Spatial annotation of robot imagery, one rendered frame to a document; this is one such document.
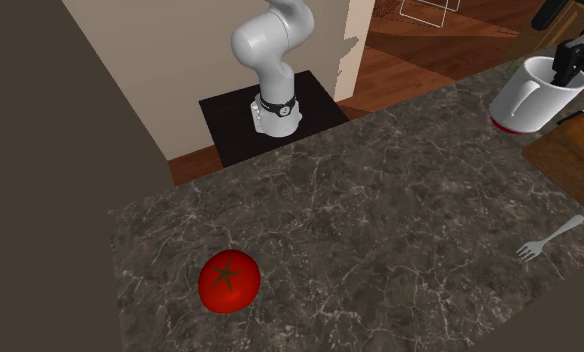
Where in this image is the white wire frame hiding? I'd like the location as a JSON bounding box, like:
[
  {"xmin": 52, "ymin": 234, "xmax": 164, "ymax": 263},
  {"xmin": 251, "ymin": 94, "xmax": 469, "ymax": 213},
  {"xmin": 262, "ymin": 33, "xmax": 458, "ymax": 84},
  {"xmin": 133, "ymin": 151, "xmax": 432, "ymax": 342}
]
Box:
[{"xmin": 398, "ymin": 0, "xmax": 462, "ymax": 29}]

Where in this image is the black robot stand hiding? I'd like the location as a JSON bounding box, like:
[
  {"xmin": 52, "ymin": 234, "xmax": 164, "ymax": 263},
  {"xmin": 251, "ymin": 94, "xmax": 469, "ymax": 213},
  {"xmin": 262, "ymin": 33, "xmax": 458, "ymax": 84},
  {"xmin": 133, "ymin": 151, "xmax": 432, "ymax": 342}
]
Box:
[{"xmin": 198, "ymin": 69, "xmax": 351, "ymax": 169}]

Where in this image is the white fork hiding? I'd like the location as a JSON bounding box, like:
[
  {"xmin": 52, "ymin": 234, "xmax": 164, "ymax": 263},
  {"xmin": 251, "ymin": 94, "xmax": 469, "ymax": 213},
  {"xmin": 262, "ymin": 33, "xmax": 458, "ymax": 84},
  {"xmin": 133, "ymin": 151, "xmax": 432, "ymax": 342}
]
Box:
[{"xmin": 515, "ymin": 214, "xmax": 584, "ymax": 263}]

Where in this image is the red tomato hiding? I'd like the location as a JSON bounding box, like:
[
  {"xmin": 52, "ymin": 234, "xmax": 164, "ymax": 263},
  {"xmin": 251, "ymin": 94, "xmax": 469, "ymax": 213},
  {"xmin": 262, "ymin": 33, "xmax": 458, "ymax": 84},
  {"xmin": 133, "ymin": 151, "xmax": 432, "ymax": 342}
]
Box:
[{"xmin": 197, "ymin": 248, "xmax": 262, "ymax": 315}]

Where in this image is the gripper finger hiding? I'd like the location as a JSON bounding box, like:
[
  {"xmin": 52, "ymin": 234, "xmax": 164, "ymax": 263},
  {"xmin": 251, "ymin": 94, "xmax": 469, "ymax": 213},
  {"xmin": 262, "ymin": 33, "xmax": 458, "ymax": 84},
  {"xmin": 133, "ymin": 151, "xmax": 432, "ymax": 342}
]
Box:
[
  {"xmin": 551, "ymin": 30, "xmax": 584, "ymax": 88},
  {"xmin": 530, "ymin": 0, "xmax": 572, "ymax": 29}
]

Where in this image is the white mug with red base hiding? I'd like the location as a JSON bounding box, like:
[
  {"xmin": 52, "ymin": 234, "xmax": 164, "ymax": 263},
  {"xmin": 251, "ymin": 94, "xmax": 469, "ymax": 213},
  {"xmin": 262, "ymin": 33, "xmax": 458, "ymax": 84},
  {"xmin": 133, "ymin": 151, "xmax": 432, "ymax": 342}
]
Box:
[{"xmin": 488, "ymin": 55, "xmax": 584, "ymax": 136}]

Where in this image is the brown wooden board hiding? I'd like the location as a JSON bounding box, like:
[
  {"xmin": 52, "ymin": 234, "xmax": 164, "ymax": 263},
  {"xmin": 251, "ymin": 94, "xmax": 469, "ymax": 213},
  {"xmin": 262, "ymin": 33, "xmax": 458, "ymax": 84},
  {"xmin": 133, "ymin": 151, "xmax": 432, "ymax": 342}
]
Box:
[{"xmin": 521, "ymin": 111, "xmax": 584, "ymax": 224}]

